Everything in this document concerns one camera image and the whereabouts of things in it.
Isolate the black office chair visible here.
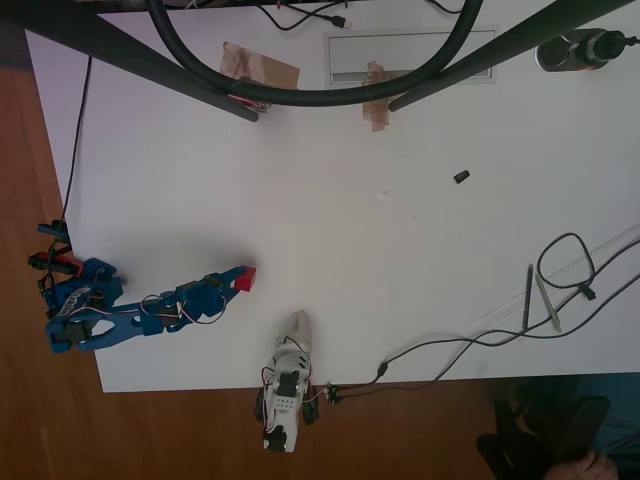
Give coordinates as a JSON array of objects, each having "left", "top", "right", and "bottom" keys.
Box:
[{"left": 474, "top": 393, "right": 612, "bottom": 480}]

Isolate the black pen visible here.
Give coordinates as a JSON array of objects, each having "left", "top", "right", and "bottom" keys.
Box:
[{"left": 521, "top": 264, "right": 535, "bottom": 330}]

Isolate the black usb cable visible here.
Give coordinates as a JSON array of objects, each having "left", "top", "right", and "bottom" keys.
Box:
[{"left": 254, "top": 0, "right": 352, "bottom": 32}]

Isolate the thick black hose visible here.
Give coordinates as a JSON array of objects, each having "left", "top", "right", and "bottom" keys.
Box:
[{"left": 145, "top": 0, "right": 485, "bottom": 107}]

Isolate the narrow brown tape piece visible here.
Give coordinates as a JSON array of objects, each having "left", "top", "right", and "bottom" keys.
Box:
[{"left": 360, "top": 61, "right": 396, "bottom": 133}]

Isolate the black and red clamp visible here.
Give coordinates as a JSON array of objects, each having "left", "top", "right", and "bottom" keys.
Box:
[{"left": 27, "top": 252, "right": 83, "bottom": 277}]

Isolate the looped black cable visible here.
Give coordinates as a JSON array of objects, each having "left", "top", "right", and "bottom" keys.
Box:
[{"left": 536, "top": 232, "right": 640, "bottom": 302}]

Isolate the red white black servo cable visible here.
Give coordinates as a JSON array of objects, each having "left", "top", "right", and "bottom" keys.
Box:
[{"left": 178, "top": 298, "right": 227, "bottom": 325}]

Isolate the person's bare hand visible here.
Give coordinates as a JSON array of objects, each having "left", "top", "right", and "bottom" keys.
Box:
[{"left": 543, "top": 448, "right": 622, "bottom": 480}]

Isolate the black camera device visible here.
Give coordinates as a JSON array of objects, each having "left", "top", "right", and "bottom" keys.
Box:
[{"left": 532, "top": 28, "right": 640, "bottom": 74}]

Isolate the grey table cable hatch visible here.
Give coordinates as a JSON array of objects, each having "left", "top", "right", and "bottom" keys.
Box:
[{"left": 325, "top": 29, "right": 500, "bottom": 90}]

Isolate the thin black power cable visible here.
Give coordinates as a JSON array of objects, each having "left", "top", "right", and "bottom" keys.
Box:
[{"left": 60, "top": 55, "right": 94, "bottom": 227}]

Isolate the red building block stack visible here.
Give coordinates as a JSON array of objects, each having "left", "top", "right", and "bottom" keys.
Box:
[{"left": 233, "top": 265, "right": 258, "bottom": 293}]

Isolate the large brown tape piece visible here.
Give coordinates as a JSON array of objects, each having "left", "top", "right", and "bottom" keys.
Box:
[{"left": 218, "top": 41, "right": 302, "bottom": 92}]

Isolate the black tripod leg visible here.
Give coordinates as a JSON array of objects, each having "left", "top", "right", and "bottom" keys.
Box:
[
  {"left": 0, "top": 0, "right": 260, "bottom": 123},
  {"left": 387, "top": 0, "right": 640, "bottom": 113}
]

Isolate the clear plastic ruler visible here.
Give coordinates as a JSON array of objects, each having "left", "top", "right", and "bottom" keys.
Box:
[{"left": 463, "top": 223, "right": 640, "bottom": 334}]

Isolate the long black cable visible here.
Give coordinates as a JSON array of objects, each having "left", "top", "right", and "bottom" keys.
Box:
[{"left": 324, "top": 272, "right": 640, "bottom": 405}]

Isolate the green pen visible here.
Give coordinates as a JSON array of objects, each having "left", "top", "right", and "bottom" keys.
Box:
[{"left": 533, "top": 271, "right": 563, "bottom": 334}]

